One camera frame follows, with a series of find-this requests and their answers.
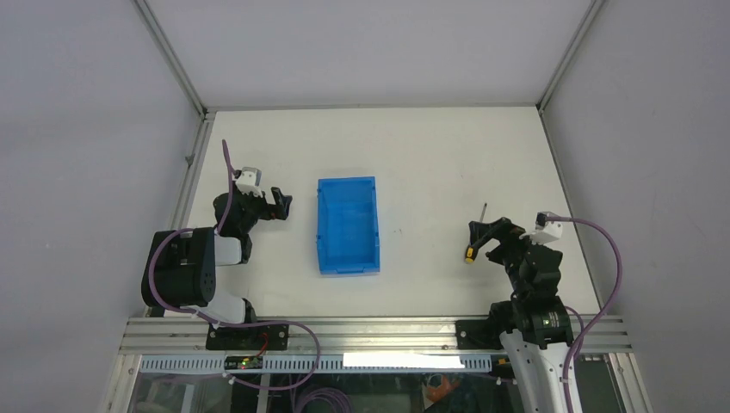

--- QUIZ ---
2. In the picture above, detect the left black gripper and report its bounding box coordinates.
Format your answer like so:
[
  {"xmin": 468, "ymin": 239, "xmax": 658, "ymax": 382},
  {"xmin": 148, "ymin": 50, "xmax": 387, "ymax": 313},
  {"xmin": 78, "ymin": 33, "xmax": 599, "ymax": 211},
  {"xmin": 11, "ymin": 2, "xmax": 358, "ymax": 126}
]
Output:
[{"xmin": 230, "ymin": 181, "xmax": 290, "ymax": 234}]

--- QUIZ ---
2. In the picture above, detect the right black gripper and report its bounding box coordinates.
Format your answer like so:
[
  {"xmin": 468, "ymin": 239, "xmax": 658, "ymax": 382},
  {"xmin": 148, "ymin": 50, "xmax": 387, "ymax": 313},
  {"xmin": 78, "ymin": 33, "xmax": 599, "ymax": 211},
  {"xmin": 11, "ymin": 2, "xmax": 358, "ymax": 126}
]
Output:
[{"xmin": 469, "ymin": 216, "xmax": 548, "ymax": 299}]

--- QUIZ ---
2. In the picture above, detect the yellow black handled screwdriver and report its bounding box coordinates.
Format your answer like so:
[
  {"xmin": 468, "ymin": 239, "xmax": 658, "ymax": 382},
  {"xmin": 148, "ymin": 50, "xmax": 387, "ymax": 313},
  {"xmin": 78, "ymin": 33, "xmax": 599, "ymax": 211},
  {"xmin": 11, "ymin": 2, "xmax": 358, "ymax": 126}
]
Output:
[{"xmin": 464, "ymin": 202, "xmax": 488, "ymax": 263}]

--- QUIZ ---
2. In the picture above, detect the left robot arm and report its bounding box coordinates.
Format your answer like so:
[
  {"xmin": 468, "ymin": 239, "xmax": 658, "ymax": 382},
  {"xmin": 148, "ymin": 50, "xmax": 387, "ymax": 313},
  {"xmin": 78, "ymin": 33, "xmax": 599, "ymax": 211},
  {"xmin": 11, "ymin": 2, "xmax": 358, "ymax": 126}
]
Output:
[{"xmin": 140, "ymin": 187, "xmax": 293, "ymax": 349}]

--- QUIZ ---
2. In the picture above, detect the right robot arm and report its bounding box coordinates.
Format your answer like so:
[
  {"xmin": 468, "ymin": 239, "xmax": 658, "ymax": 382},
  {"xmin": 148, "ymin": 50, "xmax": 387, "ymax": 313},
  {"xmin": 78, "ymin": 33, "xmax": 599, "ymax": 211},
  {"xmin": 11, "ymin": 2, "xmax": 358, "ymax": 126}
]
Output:
[{"xmin": 455, "ymin": 213, "xmax": 582, "ymax": 412}]

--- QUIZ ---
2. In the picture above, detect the blue plastic bin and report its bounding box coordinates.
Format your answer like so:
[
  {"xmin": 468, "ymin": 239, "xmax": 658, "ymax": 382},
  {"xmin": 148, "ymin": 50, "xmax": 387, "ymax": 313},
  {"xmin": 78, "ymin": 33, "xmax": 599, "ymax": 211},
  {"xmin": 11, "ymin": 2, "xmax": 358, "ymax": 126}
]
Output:
[{"xmin": 316, "ymin": 176, "xmax": 380, "ymax": 276}]

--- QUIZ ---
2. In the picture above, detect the orange object below table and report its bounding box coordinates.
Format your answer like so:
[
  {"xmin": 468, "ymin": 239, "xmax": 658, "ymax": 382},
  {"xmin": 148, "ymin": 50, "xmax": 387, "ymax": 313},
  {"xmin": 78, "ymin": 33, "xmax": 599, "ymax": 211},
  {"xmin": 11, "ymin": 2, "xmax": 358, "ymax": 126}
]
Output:
[{"xmin": 423, "ymin": 373, "xmax": 461, "ymax": 404}]

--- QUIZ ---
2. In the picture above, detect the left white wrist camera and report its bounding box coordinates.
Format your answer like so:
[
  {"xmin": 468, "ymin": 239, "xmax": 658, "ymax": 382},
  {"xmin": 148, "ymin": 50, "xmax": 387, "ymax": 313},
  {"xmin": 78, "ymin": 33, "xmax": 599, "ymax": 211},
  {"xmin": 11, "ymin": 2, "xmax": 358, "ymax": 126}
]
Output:
[{"xmin": 234, "ymin": 167, "xmax": 264, "ymax": 198}]

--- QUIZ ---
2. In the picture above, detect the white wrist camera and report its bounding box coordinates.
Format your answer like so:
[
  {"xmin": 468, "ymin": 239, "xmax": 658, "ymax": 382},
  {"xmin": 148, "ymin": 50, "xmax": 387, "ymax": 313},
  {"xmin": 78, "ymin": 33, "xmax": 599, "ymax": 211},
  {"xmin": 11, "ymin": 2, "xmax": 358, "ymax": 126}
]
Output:
[
  {"xmin": 518, "ymin": 212, "xmax": 563, "ymax": 245},
  {"xmin": 234, "ymin": 167, "xmax": 264, "ymax": 198}
]

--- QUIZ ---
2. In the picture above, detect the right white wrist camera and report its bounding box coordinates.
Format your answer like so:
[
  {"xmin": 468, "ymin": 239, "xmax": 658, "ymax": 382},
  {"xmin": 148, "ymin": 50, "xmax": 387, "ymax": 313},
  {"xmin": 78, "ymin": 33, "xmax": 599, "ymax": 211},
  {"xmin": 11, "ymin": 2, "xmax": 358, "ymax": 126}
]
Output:
[{"xmin": 518, "ymin": 212, "xmax": 563, "ymax": 245}]

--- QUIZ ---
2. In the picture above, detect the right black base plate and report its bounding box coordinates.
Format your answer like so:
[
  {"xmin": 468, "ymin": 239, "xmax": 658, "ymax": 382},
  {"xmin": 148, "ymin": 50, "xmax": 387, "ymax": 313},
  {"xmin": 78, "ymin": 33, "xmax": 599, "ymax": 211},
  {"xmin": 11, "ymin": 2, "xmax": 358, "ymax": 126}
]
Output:
[{"xmin": 455, "ymin": 318, "xmax": 504, "ymax": 350}]

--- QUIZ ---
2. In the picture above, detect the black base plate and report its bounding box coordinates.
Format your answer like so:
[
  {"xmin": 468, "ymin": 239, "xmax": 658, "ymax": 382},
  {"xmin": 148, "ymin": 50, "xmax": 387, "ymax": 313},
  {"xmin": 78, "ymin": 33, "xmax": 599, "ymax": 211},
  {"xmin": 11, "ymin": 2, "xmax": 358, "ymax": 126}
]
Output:
[
  {"xmin": 455, "ymin": 318, "xmax": 504, "ymax": 350},
  {"xmin": 205, "ymin": 320, "xmax": 289, "ymax": 352}
]

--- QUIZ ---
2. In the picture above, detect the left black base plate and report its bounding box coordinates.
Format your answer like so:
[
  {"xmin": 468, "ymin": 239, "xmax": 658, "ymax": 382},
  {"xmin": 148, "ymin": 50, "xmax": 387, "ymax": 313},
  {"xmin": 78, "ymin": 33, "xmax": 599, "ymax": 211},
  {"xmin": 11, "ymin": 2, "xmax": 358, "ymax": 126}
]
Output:
[{"xmin": 205, "ymin": 320, "xmax": 289, "ymax": 352}]

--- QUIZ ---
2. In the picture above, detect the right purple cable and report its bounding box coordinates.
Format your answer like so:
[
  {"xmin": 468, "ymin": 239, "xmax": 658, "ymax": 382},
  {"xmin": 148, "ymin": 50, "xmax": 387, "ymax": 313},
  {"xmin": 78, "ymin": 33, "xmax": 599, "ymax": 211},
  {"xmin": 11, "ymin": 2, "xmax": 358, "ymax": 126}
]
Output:
[{"xmin": 544, "ymin": 214, "xmax": 624, "ymax": 413}]

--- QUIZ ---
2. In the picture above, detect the aluminium frame rail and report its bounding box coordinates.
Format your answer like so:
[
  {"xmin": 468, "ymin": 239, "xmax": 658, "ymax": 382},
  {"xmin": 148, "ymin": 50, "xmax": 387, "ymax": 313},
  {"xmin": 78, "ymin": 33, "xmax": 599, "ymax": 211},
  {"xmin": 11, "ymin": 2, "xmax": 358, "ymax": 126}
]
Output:
[{"xmin": 118, "ymin": 316, "xmax": 633, "ymax": 356}]

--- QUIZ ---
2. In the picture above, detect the slotted cable duct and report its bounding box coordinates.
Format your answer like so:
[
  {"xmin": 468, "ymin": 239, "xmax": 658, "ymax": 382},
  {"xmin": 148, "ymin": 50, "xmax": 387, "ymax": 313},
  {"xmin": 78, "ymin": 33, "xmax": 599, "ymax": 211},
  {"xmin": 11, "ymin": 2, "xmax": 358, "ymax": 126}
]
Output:
[{"xmin": 140, "ymin": 353, "xmax": 492, "ymax": 375}]

